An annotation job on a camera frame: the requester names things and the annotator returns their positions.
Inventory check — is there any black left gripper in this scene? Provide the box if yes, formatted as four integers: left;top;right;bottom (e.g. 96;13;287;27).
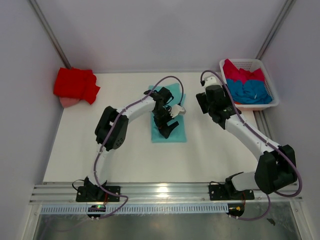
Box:
152;106;179;139

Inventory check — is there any teal t shirt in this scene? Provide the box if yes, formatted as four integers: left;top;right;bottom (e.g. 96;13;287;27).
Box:
147;83;188;144

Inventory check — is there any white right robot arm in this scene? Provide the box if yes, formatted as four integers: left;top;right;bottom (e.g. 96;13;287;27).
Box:
196;85;299;199

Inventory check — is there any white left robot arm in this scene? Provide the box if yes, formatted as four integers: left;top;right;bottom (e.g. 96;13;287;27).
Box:
77;87;186;202

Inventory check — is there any magenta t shirt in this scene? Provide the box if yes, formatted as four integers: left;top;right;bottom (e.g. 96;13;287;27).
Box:
222;59;265;84

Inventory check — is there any blue t shirt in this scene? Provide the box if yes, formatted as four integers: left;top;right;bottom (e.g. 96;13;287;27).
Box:
226;79;273;105

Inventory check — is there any pink folded t shirt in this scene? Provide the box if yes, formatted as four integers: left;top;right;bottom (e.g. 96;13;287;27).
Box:
59;97;80;108

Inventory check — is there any red folded t shirt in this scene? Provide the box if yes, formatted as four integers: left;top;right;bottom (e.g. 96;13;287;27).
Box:
53;67;100;105

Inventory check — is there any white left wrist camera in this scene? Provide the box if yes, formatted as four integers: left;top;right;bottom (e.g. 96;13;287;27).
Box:
169;104;186;119

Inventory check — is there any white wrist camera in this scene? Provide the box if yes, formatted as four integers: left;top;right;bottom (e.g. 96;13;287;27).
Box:
169;104;186;119
201;75;220;88

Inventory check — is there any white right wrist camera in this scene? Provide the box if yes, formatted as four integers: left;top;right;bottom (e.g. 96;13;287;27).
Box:
201;75;220;88

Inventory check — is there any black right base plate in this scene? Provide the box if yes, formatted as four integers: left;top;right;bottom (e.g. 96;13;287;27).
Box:
208;181;255;201

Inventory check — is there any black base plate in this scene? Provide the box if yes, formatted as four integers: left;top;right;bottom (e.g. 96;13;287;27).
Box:
75;186;120;203
208;181;255;201

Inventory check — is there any white slotted cable duct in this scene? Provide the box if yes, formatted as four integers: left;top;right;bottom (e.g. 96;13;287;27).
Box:
39;203;229;215

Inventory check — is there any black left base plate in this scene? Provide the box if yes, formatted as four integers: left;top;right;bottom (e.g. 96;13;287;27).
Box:
75;186;120;203

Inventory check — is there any aluminium mounting rail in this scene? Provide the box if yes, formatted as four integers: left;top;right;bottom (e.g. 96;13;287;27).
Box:
28;181;303;205

